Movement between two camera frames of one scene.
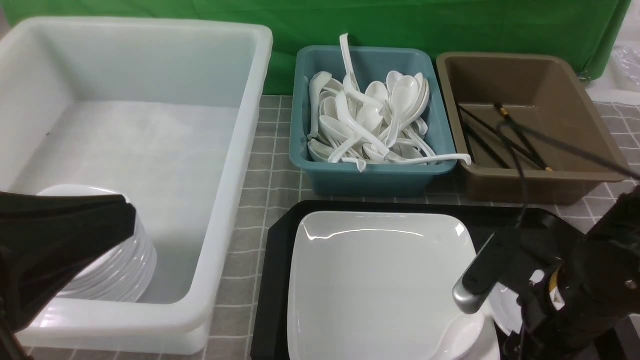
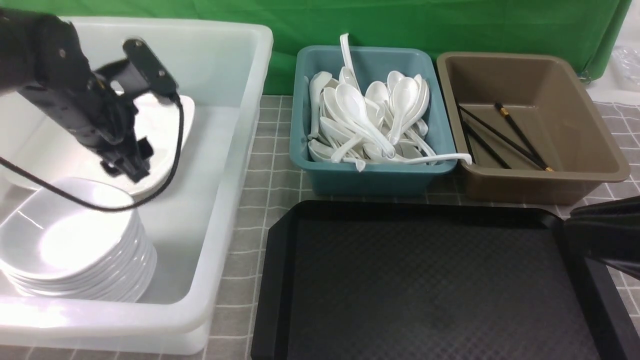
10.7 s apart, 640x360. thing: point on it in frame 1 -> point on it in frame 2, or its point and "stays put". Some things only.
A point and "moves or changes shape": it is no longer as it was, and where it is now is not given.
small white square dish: [507, 311] moves or changes shape
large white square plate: [377, 286] -> [32, 141]
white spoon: [316, 82] stays put
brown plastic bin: [515, 114] stays put
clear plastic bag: [625, 68] stays put
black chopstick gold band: [511, 123] stays put
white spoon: [460, 335] -> [352, 105]
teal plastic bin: [344, 178] stays put
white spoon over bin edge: [397, 158] stays put
